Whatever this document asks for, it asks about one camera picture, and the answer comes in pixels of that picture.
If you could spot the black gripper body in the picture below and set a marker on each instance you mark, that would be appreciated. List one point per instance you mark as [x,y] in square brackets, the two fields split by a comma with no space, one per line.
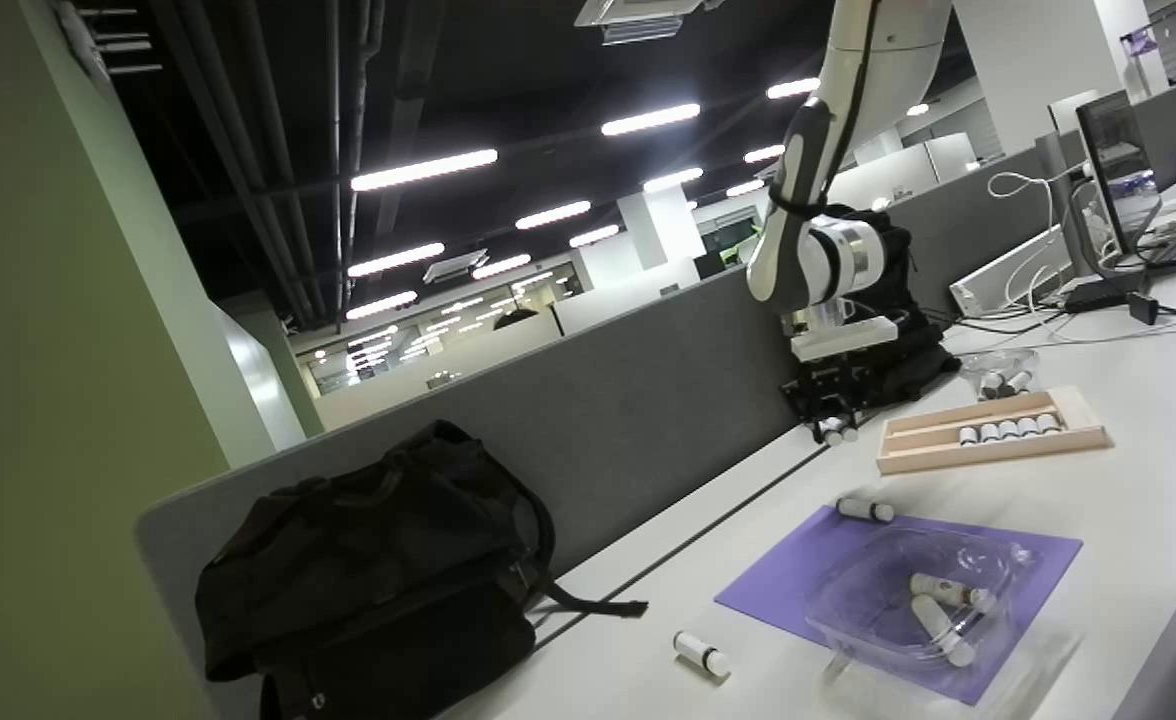
[837,386]

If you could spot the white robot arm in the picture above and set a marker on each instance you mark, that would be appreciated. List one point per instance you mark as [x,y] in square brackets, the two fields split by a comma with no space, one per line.
[877,60]

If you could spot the wooden bottle tray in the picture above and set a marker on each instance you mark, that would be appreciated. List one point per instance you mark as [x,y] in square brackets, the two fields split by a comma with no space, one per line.
[1027,427]

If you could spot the black backpack far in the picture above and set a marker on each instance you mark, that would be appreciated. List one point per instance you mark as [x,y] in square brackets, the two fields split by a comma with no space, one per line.
[852,298]

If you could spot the white bottle on mat edge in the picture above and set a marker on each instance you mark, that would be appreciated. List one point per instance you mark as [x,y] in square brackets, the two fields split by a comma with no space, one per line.
[866,508]

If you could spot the clear plastic bowl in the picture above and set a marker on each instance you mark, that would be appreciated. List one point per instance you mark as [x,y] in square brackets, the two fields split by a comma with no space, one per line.
[1005,373]

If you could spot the white power strip box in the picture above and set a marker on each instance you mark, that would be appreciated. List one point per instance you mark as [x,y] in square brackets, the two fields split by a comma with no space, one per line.
[1012,279]

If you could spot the purple mat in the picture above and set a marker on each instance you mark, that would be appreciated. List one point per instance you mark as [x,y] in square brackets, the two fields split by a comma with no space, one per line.
[776,588]

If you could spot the clear plastic container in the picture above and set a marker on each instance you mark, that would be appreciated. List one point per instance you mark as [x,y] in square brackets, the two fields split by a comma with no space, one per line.
[866,604]

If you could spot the white bottle in container upper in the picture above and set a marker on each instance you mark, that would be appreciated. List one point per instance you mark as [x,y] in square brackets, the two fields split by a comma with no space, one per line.
[952,595]

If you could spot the white bottle in container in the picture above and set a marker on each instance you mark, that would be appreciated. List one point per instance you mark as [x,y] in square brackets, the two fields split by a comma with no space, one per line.
[942,635]
[952,595]

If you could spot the white bottle in container lower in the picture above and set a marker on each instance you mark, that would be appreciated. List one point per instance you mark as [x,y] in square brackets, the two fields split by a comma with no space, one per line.
[942,635]

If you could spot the grey desk partition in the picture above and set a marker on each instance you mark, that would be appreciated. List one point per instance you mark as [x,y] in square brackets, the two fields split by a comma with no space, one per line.
[605,427]

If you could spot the computer monitor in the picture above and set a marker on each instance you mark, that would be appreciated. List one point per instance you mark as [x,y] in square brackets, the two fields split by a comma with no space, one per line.
[1122,166]

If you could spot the large black backpack near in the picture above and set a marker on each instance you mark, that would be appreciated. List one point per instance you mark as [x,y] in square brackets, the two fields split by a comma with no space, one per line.
[389,588]

